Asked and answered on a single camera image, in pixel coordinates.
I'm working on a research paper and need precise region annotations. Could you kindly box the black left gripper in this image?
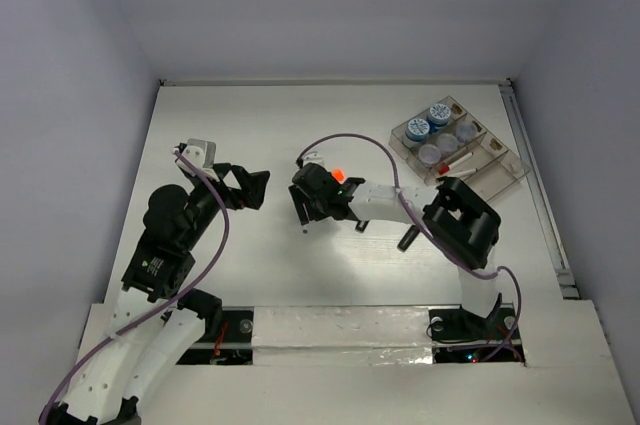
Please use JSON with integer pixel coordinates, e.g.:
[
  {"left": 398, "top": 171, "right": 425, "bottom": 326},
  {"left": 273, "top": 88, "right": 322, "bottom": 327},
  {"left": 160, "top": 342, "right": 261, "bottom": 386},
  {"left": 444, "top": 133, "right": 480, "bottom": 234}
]
[{"left": 183, "top": 162, "right": 270, "bottom": 247}]

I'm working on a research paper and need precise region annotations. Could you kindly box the green highlighter black body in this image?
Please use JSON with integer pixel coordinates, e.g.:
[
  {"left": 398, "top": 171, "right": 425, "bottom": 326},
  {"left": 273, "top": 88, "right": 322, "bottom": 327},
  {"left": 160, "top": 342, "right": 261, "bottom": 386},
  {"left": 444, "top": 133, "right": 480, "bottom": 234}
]
[{"left": 355, "top": 221, "right": 369, "bottom": 233}]

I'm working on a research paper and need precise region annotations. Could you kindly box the orange highlighter black body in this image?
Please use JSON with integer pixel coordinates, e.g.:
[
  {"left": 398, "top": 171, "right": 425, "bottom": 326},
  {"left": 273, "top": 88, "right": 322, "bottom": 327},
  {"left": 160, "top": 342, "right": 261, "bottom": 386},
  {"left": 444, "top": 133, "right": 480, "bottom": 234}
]
[{"left": 397, "top": 226, "right": 420, "bottom": 252}]

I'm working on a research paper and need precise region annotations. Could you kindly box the clear jar of clips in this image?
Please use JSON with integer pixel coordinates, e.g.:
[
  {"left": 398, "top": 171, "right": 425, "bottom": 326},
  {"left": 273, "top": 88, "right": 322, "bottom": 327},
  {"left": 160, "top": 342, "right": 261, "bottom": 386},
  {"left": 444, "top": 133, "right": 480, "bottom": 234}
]
[
  {"left": 436, "top": 133, "right": 460, "bottom": 157},
  {"left": 418, "top": 144, "right": 441, "bottom": 167},
  {"left": 455, "top": 122, "right": 478, "bottom": 144}
]

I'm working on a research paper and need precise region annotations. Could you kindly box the blue cleaning gel jar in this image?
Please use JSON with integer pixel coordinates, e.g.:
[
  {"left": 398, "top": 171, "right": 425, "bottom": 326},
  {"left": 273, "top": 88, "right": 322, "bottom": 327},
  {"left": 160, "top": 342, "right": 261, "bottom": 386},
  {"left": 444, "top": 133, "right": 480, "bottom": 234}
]
[
  {"left": 426, "top": 103, "right": 452, "bottom": 134},
  {"left": 402, "top": 117, "right": 430, "bottom": 148}
]

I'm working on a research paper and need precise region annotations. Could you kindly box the red capped white marker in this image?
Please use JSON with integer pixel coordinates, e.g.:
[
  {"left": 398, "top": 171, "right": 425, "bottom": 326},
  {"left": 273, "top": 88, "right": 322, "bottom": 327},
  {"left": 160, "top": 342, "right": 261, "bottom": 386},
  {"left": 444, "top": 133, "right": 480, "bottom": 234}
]
[{"left": 439, "top": 152, "right": 473, "bottom": 175}]

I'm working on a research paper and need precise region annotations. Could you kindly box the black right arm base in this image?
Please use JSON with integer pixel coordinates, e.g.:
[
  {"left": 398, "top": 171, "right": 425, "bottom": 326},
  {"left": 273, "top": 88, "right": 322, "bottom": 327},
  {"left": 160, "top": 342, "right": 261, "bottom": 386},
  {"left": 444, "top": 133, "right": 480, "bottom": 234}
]
[{"left": 426, "top": 305, "right": 525, "bottom": 364}]

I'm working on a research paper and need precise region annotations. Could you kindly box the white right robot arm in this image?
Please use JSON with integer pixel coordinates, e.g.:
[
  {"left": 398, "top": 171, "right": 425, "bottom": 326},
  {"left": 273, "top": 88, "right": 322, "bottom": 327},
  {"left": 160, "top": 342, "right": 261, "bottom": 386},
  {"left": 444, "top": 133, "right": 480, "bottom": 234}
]
[{"left": 289, "top": 163, "right": 501, "bottom": 337}]

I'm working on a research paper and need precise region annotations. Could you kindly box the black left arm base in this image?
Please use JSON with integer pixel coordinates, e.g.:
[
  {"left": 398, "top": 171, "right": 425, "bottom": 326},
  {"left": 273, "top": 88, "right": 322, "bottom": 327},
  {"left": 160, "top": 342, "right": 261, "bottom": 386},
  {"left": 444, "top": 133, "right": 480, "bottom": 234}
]
[{"left": 177, "top": 307, "right": 254, "bottom": 366}]

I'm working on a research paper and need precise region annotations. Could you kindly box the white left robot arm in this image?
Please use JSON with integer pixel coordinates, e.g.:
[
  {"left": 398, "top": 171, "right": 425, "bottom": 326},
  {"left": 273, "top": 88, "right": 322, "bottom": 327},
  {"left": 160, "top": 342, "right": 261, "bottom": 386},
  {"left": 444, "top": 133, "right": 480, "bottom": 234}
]
[{"left": 39, "top": 158, "right": 270, "bottom": 424}]

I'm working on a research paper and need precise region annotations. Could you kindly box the orange highlighter cap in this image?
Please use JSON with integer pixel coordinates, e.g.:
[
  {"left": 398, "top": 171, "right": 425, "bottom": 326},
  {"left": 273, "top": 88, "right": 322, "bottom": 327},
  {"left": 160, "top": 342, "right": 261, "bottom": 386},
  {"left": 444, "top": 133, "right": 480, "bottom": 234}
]
[{"left": 331, "top": 169, "right": 345, "bottom": 183}]

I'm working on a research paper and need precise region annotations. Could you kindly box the clear plastic organizer tray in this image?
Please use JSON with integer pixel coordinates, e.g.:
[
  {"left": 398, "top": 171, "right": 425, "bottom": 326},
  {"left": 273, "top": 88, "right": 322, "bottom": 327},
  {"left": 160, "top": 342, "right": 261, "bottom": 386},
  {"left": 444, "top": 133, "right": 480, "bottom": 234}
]
[{"left": 389, "top": 96, "right": 530, "bottom": 201}]

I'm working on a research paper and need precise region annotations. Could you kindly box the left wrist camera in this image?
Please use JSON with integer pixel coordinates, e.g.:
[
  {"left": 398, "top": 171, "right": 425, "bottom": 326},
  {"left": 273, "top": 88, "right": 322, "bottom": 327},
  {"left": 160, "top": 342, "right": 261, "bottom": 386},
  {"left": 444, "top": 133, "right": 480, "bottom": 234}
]
[{"left": 173, "top": 138, "right": 217, "bottom": 171}]

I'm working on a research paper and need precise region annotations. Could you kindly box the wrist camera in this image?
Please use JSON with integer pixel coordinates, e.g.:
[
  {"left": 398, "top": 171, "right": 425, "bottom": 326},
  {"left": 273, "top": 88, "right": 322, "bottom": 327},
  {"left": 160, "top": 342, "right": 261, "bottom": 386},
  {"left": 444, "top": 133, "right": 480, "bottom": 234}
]
[
  {"left": 297, "top": 150, "right": 326, "bottom": 170},
  {"left": 173, "top": 138, "right": 217, "bottom": 171}
]

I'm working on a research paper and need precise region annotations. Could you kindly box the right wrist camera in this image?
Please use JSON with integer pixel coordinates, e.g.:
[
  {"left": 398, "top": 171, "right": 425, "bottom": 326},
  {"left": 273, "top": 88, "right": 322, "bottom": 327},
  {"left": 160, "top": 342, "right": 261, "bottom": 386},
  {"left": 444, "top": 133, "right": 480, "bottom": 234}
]
[{"left": 297, "top": 150, "right": 326, "bottom": 170}]

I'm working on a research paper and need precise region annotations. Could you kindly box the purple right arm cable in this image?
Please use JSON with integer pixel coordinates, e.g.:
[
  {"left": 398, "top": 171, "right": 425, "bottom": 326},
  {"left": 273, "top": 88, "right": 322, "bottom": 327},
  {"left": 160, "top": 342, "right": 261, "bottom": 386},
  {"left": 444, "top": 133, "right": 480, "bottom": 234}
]
[{"left": 295, "top": 132, "right": 522, "bottom": 362}]

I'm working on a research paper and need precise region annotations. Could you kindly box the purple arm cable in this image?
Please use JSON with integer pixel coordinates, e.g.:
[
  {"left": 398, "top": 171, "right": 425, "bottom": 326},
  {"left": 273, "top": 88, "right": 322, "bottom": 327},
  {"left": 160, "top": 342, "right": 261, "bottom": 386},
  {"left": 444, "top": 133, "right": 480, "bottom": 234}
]
[
  {"left": 295, "top": 132, "right": 522, "bottom": 362},
  {"left": 38, "top": 149, "right": 231, "bottom": 424}
]

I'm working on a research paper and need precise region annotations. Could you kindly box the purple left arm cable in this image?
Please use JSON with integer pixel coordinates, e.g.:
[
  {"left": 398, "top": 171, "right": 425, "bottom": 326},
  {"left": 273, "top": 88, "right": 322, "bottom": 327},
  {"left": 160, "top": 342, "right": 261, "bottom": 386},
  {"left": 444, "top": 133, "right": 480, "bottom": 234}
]
[{"left": 38, "top": 149, "right": 231, "bottom": 424}]

